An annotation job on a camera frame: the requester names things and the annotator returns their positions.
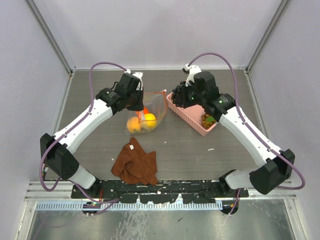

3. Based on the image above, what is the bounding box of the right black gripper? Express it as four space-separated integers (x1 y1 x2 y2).
175 79 206 108

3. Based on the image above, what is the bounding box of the orange persimmon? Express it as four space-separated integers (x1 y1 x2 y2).
141 107 149 116

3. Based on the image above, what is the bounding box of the brown longan bunch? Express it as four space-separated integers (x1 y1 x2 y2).
201 113 216 130

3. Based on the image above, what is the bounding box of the orange peach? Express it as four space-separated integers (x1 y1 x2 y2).
126 116 142 133

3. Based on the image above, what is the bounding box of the clear zip top bag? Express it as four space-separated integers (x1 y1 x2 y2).
124 89 168 135

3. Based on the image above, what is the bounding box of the yellow apple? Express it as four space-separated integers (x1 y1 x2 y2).
141 113 157 130

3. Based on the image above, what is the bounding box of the dark grape bunch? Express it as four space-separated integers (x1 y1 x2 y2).
171 83 185 108

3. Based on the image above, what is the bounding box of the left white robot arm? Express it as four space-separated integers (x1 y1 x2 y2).
40 71 144 198

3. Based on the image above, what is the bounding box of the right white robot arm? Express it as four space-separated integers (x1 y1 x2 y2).
173 71 295 197

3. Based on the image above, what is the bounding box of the pink plastic basket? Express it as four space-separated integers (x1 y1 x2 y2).
166 92 217 136

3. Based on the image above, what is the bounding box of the brown cloth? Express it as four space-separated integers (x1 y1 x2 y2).
111 137 158 186

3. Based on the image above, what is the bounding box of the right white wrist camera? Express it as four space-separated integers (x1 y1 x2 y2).
124 69 143 91

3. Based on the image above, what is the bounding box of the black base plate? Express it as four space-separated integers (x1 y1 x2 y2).
87 180 237 204

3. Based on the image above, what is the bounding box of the aluminium frame rail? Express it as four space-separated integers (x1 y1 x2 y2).
24 178 297 201

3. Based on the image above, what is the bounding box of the grey slotted cable duct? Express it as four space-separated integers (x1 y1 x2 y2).
35 200 223 211

